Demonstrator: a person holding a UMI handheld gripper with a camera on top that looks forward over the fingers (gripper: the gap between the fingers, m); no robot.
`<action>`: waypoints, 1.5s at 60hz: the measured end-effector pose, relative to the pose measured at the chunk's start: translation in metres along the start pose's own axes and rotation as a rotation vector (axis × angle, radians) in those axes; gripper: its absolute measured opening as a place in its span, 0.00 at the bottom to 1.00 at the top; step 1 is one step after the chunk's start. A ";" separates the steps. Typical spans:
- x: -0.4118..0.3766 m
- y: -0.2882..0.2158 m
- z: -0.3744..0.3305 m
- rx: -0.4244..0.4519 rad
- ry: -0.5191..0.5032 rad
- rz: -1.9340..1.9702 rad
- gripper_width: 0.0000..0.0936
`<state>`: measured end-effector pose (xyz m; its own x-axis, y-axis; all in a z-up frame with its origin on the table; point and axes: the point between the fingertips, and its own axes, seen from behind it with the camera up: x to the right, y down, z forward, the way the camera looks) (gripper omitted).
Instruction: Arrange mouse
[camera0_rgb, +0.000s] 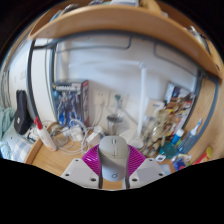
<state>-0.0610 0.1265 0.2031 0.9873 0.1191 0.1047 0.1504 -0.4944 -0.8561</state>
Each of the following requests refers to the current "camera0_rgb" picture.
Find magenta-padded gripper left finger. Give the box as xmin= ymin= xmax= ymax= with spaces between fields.
xmin=60 ymin=143 xmax=104 ymax=189

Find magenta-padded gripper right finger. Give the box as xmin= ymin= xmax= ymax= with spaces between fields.
xmin=124 ymin=144 xmax=168 ymax=189

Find grey computer mouse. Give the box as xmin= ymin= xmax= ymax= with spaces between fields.
xmin=98 ymin=135 xmax=131 ymax=183

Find small white square timer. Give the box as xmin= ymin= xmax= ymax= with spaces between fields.
xmin=154 ymin=153 xmax=166 ymax=163

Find blue packet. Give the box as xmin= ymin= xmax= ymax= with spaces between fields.
xmin=171 ymin=154 xmax=188 ymax=173

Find large white power adapter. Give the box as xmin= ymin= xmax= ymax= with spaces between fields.
xmin=86 ymin=128 xmax=105 ymax=145

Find brown tree figure toy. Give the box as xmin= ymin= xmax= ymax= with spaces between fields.
xmin=151 ymin=108 xmax=174 ymax=151

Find white red-pump lotion bottle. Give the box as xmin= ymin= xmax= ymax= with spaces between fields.
xmin=33 ymin=116 xmax=58 ymax=153

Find small blue white-capped bottle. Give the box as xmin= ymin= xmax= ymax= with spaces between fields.
xmin=171 ymin=128 xmax=185 ymax=146

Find clear blue spray bottle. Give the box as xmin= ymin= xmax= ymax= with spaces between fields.
xmin=181 ymin=118 xmax=203 ymax=154

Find steel cup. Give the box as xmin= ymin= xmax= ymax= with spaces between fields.
xmin=106 ymin=113 xmax=124 ymax=136

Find plaid bedding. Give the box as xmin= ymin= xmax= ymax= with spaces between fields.
xmin=6 ymin=133 xmax=34 ymax=163

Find blue robot model kit box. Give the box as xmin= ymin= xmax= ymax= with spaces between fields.
xmin=51 ymin=79 xmax=90 ymax=129

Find black pouch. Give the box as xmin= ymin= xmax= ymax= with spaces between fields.
xmin=13 ymin=89 xmax=34 ymax=136

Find colourful figure box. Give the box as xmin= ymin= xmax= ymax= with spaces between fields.
xmin=164 ymin=81 xmax=196 ymax=134

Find teal cloth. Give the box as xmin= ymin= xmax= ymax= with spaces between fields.
xmin=0 ymin=106 xmax=16 ymax=158

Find wooden shelf unit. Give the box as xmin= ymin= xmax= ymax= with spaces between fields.
xmin=28 ymin=0 xmax=223 ymax=79

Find tangled white cables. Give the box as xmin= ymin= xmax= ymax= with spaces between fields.
xmin=49 ymin=121 xmax=101 ymax=156

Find white wall box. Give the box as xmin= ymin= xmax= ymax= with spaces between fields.
xmin=146 ymin=98 xmax=165 ymax=118

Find white wall socket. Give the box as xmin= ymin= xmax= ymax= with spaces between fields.
xmin=93 ymin=89 xmax=109 ymax=108
xmin=109 ymin=91 xmax=129 ymax=109

